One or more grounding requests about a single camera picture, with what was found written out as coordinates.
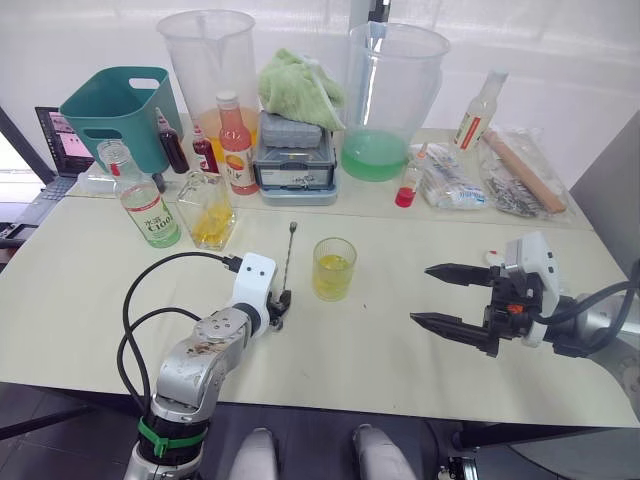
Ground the grey tool case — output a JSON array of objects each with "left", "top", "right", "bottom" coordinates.
[{"left": 252, "top": 132, "right": 339, "bottom": 207}]

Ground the clear pitcher with orange liquid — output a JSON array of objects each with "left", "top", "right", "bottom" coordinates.
[{"left": 157, "top": 9, "right": 257, "bottom": 156}]

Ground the long metal bar spoon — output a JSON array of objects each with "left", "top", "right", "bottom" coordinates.
[{"left": 281, "top": 222, "right": 300, "bottom": 294}]

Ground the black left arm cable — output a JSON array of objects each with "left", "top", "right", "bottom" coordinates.
[{"left": 116, "top": 251, "right": 247, "bottom": 416}]

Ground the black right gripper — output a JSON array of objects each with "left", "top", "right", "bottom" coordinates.
[{"left": 409, "top": 262, "right": 546, "bottom": 359}]

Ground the black device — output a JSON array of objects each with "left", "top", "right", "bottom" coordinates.
[{"left": 0, "top": 222, "right": 39, "bottom": 251}]

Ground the grey ribbed plastic box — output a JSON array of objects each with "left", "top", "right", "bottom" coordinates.
[{"left": 258, "top": 110, "right": 322, "bottom": 149}]

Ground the wooden rolling pin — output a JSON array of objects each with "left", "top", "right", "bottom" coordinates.
[{"left": 481, "top": 130, "right": 569, "bottom": 214}]

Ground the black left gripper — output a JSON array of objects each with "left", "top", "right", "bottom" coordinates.
[{"left": 266, "top": 288, "right": 294, "bottom": 332}]

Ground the teal plastic bin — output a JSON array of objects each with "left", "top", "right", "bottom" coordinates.
[{"left": 59, "top": 66, "right": 184, "bottom": 175}]

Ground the green strap on arm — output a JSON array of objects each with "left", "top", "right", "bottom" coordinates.
[{"left": 137, "top": 417, "right": 209, "bottom": 459}]

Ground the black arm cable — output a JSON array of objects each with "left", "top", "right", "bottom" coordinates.
[
  {"left": 116, "top": 251, "right": 247, "bottom": 416},
  {"left": 534, "top": 280, "right": 640, "bottom": 324}
]

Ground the small clear plastic bottle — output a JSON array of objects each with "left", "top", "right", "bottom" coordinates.
[{"left": 77, "top": 172, "right": 121, "bottom": 196}]

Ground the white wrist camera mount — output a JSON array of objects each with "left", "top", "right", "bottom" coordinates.
[
  {"left": 230, "top": 253, "right": 278, "bottom": 307},
  {"left": 502, "top": 230, "right": 564, "bottom": 349}
]

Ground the clear bag of white packets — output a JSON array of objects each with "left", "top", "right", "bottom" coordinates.
[{"left": 409, "top": 142, "right": 490, "bottom": 211}]

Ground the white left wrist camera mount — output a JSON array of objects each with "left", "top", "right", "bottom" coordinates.
[{"left": 230, "top": 253, "right": 278, "bottom": 307}]

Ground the dark laptop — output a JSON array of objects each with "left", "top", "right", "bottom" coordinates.
[{"left": 33, "top": 105, "right": 97, "bottom": 202}]

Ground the ribbed glass with yellow liquid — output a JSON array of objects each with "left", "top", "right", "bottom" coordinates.
[{"left": 312, "top": 238, "right": 358, "bottom": 302}]

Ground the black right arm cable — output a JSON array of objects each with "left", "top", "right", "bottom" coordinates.
[{"left": 534, "top": 280, "right": 640, "bottom": 324}]

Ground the clear pitcher with green liquid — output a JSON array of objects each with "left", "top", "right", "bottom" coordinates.
[{"left": 341, "top": 22, "right": 451, "bottom": 182}]

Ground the metal frame bracket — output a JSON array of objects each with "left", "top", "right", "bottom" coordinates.
[{"left": 439, "top": 449, "right": 482, "bottom": 480}]

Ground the pink juice bottle white cap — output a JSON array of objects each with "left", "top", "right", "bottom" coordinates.
[{"left": 215, "top": 90, "right": 261, "bottom": 197}]

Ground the clear bag of dark items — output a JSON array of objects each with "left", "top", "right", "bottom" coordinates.
[{"left": 478, "top": 126, "right": 577, "bottom": 221}]

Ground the small flask with red liquid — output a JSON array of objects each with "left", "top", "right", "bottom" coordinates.
[{"left": 394, "top": 141, "right": 430, "bottom": 209}]

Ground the tall dark red liquid bottle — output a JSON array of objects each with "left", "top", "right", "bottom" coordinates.
[{"left": 153, "top": 107, "right": 190, "bottom": 175}]

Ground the clear bottle red striped label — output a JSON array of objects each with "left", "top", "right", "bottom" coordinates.
[{"left": 453, "top": 70, "right": 510, "bottom": 152}]

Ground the grey rounded shape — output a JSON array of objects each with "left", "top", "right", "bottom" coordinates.
[
  {"left": 228, "top": 427, "right": 279, "bottom": 480},
  {"left": 352, "top": 424, "right": 417, "bottom": 480}
]

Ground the green label juice bottle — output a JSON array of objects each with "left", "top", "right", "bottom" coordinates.
[{"left": 97, "top": 140, "right": 182, "bottom": 250}]

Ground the square glass bottle yellow liquid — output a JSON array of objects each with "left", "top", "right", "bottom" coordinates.
[{"left": 175, "top": 169, "right": 237, "bottom": 251}]

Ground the green towel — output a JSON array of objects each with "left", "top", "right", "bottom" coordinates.
[{"left": 257, "top": 48, "right": 347, "bottom": 131}]

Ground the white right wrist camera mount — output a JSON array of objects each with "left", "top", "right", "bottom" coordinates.
[{"left": 502, "top": 230, "right": 564, "bottom": 349}]

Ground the small red liquid bottle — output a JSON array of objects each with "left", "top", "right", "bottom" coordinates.
[{"left": 191, "top": 124, "right": 221, "bottom": 175}]

